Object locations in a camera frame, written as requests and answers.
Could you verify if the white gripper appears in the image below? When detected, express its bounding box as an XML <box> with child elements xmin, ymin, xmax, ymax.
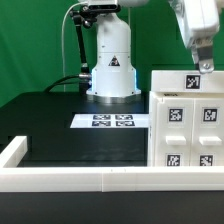
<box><xmin>168</xmin><ymin>0</ymin><xmax>220</xmax><ymax>74</ymax></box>

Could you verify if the small white tagged block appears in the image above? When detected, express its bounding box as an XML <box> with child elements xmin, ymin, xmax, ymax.
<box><xmin>151</xmin><ymin>70</ymin><xmax>224</xmax><ymax>93</ymax></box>

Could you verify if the white door panel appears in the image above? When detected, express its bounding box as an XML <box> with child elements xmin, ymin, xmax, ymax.
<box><xmin>191</xmin><ymin>98</ymin><xmax>224</xmax><ymax>166</ymax></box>
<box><xmin>160</xmin><ymin>98</ymin><xmax>193</xmax><ymax>167</ymax></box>

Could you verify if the white cabinet box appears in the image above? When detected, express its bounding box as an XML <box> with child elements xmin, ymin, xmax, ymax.
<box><xmin>147</xmin><ymin>92</ymin><xmax>224</xmax><ymax>167</ymax></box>

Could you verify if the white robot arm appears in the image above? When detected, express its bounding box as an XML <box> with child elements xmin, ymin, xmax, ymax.
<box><xmin>86</xmin><ymin>0</ymin><xmax>224</xmax><ymax>104</ymax></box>

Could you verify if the flat white tagged panel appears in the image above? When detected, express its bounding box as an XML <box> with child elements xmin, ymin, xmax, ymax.
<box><xmin>70</xmin><ymin>114</ymin><xmax>149</xmax><ymax>128</ymax></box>

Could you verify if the black camera on mount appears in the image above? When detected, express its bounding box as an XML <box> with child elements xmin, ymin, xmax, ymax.
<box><xmin>87</xmin><ymin>0</ymin><xmax>120</xmax><ymax>13</ymax></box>

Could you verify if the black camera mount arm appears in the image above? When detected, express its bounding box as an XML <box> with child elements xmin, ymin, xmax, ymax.
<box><xmin>69</xmin><ymin>8</ymin><xmax>90</xmax><ymax>95</ymax></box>

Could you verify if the white cable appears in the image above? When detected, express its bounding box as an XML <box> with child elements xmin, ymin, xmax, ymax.
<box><xmin>61</xmin><ymin>2</ymin><xmax>84</xmax><ymax>93</ymax></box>

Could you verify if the black cable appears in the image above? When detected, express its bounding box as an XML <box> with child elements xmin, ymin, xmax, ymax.
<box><xmin>43</xmin><ymin>74</ymin><xmax>92</xmax><ymax>94</ymax></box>

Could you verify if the white U-shaped fence frame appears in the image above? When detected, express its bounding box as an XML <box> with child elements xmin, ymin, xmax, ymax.
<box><xmin>0</xmin><ymin>136</ymin><xmax>224</xmax><ymax>192</ymax></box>

